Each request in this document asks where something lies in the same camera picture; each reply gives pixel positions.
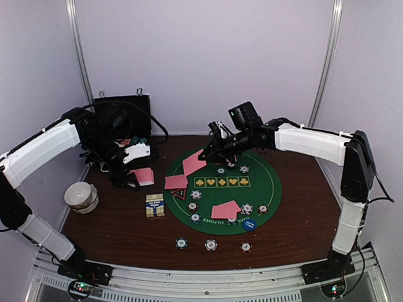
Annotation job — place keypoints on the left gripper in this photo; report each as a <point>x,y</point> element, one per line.
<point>119,180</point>

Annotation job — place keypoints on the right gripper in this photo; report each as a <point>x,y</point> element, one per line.
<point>218,154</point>

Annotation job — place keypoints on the red-backed card deck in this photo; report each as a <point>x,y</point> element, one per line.
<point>145,176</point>

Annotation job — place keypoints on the dealt red card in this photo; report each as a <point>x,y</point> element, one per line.
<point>178,185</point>
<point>170,179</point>
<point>192,164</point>
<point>215,214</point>
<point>229,209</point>

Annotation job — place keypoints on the green chip mat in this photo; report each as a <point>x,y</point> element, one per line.
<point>195,218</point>
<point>231,221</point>

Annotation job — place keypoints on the blue small blind button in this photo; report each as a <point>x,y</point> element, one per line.
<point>249,225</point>

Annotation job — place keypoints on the green chip stack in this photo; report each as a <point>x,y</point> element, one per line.
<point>181,243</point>

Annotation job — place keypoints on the blue white chip stack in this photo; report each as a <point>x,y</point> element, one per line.
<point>211,245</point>

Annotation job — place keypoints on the red black chip stack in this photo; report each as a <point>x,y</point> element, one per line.
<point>245,247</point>

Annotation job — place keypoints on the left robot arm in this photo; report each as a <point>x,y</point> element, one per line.
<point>73,128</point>

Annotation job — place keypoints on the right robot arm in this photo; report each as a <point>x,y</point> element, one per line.
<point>351,151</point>

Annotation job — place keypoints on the black poker case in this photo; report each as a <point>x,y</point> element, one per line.
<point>124,105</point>

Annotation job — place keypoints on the card deck in case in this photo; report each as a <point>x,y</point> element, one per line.
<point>123,143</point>

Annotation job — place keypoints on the scalloped white bowl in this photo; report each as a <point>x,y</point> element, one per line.
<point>88,206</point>

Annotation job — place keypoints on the teal chips in case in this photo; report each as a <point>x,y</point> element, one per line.
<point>136,140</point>

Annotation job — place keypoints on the gold card box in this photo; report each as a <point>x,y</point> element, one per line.
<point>154,205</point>

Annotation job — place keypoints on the white ceramic bowl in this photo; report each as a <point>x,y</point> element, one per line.
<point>77,193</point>

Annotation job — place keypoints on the round green poker mat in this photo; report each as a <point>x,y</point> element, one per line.
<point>261,185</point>

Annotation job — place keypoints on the triangular all-in marker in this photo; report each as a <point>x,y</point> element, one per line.
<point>179,193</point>

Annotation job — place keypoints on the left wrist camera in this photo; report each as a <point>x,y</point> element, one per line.
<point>137,151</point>

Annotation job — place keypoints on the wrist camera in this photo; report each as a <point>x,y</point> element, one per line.
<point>245,117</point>
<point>137,151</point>

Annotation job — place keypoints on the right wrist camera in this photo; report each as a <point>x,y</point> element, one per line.
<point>245,117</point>

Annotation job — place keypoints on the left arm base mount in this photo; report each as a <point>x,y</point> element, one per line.
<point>94,273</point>

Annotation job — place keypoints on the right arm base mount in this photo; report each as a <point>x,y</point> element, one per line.
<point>323,271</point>

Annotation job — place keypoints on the aluminium front rail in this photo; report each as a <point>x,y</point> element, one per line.
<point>281,283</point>

